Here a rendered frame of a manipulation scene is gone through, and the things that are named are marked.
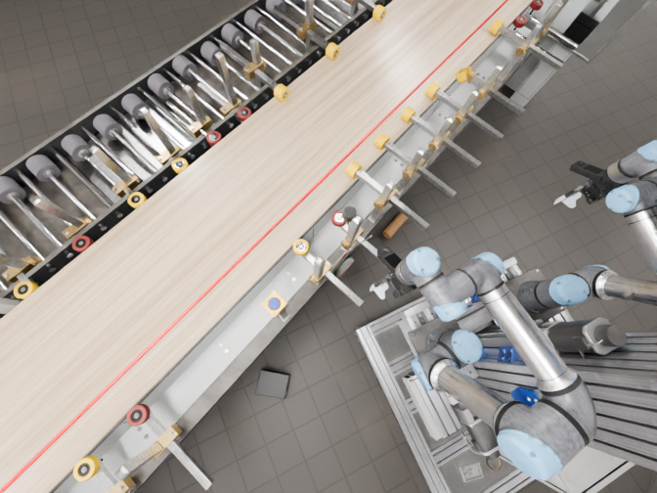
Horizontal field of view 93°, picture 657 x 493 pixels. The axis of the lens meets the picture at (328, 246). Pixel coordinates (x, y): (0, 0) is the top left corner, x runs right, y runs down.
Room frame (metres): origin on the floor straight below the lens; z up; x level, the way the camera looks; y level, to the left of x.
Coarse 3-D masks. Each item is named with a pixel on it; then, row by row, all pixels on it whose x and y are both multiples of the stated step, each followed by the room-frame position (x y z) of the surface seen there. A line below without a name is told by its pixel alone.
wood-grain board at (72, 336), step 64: (448, 0) 2.45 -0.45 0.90; (512, 0) 2.59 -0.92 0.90; (320, 64) 1.64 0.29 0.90; (384, 64) 1.75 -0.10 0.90; (448, 64) 1.87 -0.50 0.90; (256, 128) 1.08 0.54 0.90; (320, 128) 1.17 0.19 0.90; (384, 128) 1.27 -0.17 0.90; (192, 192) 0.62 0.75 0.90; (256, 192) 0.69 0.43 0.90; (320, 192) 0.77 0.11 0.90; (128, 256) 0.22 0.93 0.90; (192, 256) 0.29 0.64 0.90; (256, 256) 0.35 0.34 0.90; (0, 320) -0.17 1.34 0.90; (64, 320) -0.12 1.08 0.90; (128, 320) -0.06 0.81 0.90; (192, 320) 0.00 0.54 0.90; (0, 384) -0.41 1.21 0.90; (64, 384) -0.36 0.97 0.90; (128, 384) -0.31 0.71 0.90; (0, 448) -0.63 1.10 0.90; (64, 448) -0.58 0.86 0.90
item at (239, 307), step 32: (480, 64) 2.27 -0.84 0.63; (416, 128) 1.53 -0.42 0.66; (384, 160) 1.21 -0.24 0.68; (352, 192) 0.91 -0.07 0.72; (320, 224) 0.66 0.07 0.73; (288, 256) 0.43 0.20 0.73; (256, 288) 0.22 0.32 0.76; (224, 320) 0.03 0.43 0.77; (192, 352) -0.15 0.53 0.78; (160, 384) -0.31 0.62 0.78; (96, 448) -0.59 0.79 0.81; (64, 480) -0.72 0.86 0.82
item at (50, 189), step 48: (336, 0) 2.49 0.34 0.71; (384, 0) 2.48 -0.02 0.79; (192, 48) 1.62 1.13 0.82; (240, 48) 1.83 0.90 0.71; (144, 96) 1.25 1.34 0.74; (48, 144) 0.74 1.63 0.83; (96, 144) 0.86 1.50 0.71; (144, 144) 0.93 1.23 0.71; (192, 144) 0.93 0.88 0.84; (48, 192) 0.51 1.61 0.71; (144, 192) 0.60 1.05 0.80; (0, 240) 0.19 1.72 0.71; (48, 240) 0.24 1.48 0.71; (96, 240) 0.29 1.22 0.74
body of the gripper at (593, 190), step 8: (592, 184) 0.75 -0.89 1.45; (600, 184) 0.75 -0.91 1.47; (608, 184) 0.74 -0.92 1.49; (616, 184) 0.72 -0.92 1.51; (624, 184) 0.73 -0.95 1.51; (584, 192) 0.75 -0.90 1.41; (592, 192) 0.73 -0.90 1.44; (600, 192) 0.73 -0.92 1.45; (608, 192) 0.72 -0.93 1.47; (592, 200) 0.71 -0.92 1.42
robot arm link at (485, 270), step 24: (480, 264) 0.28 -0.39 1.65; (480, 288) 0.22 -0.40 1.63; (504, 288) 0.23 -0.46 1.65; (504, 312) 0.17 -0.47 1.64; (528, 336) 0.13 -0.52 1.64; (528, 360) 0.08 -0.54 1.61; (552, 360) 0.08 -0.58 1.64; (552, 384) 0.03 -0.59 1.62; (576, 384) 0.04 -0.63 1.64; (576, 408) -0.01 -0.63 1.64
